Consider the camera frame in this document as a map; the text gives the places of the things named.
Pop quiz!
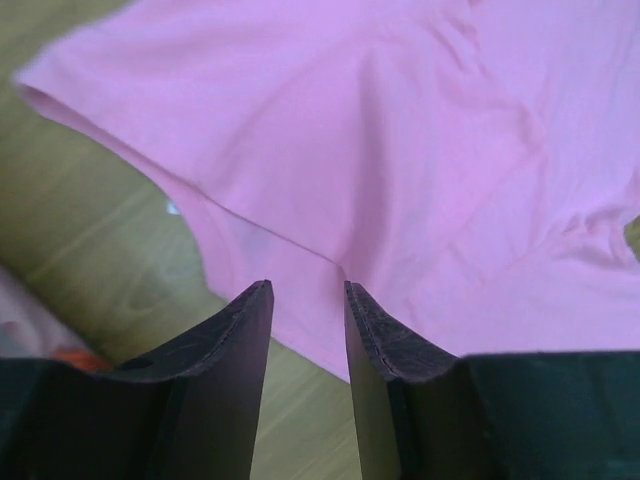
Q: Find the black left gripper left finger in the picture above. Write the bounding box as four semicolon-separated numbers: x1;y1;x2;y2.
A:
1;280;274;479

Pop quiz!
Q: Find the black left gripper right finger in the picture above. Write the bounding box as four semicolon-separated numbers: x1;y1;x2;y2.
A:
344;282;639;479

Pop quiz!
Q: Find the orange t shirt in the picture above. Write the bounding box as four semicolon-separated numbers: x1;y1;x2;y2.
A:
52;350;112;372

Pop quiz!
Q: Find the light pink t shirt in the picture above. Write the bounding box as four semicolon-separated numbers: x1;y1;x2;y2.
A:
1;268;91;358

